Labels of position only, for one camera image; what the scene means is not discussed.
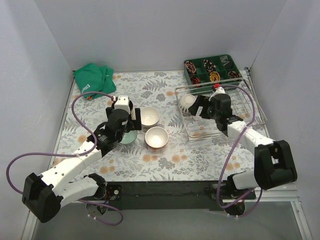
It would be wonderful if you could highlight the white bowl blue leaf pattern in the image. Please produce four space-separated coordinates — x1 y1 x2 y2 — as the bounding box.
178 94 197 113

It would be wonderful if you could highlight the pale green ribbed bowl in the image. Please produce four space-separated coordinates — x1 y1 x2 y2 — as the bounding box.
119 130 138 145

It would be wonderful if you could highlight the grey white gradient bowl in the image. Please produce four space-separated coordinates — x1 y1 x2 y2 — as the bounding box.
140 106 160 128

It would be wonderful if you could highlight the black glossy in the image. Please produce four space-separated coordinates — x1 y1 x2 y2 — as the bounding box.
113 97 134 118

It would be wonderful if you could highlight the orange bowl black inside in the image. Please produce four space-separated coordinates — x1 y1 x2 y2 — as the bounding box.
144 126 169 149

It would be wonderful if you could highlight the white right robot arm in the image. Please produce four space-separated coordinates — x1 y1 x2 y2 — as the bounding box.
186 93 298 199

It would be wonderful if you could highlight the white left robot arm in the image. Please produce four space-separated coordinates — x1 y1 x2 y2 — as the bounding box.
22 107 142 223

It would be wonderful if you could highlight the floral patterned table mat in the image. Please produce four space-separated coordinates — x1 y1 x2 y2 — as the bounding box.
51 71 282 182

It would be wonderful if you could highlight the green compartment organizer tray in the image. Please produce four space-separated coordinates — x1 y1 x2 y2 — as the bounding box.
183 54 242 95

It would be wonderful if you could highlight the pink black scrunchie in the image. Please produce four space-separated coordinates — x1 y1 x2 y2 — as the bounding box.
184 60 196 75

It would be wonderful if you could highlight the black white scrunchie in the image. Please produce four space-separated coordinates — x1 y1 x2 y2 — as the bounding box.
202 59 216 73

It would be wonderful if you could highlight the green folded cloth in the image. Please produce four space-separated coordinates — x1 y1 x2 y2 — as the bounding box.
73 63 117 94

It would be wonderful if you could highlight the dark patterned scrunchie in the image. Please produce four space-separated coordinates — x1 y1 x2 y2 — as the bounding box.
228 70 242 79

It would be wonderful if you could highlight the metal wire dish rack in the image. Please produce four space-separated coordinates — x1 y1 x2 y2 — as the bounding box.
175 77 267 142

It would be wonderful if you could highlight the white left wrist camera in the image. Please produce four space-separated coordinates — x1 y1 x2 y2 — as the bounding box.
111 95 131 113

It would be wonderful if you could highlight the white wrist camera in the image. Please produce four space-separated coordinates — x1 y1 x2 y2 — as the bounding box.
209 83 225 101
111 95 131 113

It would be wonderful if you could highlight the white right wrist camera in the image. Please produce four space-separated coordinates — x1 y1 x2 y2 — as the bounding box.
209 83 225 101

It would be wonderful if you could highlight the orange black hair tie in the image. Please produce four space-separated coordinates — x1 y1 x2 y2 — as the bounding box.
189 75 202 87

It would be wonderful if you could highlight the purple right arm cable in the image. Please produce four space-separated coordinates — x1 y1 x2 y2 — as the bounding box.
216 84 263 217

